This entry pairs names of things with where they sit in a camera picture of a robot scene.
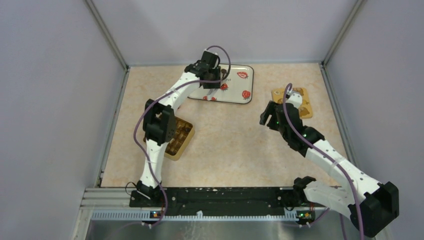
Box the metal tongs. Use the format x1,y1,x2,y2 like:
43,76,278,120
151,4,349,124
206,88,219,101

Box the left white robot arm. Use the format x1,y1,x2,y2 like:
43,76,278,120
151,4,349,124
135,49,222,207

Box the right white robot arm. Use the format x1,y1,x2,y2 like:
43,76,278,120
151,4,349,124
259,93,399,238

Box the gold chocolate box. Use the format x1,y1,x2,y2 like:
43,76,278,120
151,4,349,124
142,114,195,161

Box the wooden animal puzzle board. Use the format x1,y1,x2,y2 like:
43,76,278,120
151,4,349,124
271,87,313,119

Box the strawberry pattern tray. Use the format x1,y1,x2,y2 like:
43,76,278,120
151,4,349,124
188,64,254,105

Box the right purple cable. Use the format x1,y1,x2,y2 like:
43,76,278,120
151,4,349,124
282,82,366,240

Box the purple cable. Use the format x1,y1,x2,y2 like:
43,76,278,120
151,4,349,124
133,45,232,229
282,82,366,240

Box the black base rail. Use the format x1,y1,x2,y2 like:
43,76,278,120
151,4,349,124
129,187,319,217

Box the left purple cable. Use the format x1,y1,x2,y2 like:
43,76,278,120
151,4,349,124
133,45,232,229

